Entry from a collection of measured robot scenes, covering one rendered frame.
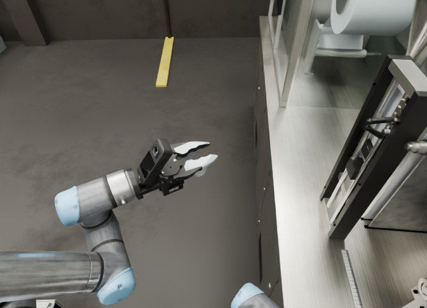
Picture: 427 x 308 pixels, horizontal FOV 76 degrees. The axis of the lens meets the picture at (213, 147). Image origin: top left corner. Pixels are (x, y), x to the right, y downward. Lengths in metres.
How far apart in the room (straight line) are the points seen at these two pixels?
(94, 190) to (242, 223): 1.47
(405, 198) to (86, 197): 0.83
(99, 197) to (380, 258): 0.82
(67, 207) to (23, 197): 1.91
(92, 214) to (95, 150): 1.99
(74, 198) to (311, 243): 0.69
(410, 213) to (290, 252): 0.38
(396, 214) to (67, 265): 0.89
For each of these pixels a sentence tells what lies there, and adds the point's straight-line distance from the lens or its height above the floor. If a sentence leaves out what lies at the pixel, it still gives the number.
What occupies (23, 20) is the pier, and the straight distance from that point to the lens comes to 4.71.
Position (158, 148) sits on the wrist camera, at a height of 1.32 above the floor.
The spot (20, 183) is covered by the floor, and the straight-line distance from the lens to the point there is 2.65.
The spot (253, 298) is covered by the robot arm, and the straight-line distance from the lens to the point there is 0.70.
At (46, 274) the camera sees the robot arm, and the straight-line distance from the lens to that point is 0.57.
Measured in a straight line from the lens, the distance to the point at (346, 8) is 1.26.
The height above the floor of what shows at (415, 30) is 1.39.
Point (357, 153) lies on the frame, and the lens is 0.83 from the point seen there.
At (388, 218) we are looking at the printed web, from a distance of 1.03.
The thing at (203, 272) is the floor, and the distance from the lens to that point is 1.84.
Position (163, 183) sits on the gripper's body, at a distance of 0.64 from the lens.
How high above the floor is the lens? 1.72
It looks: 45 degrees down
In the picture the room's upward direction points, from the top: straight up
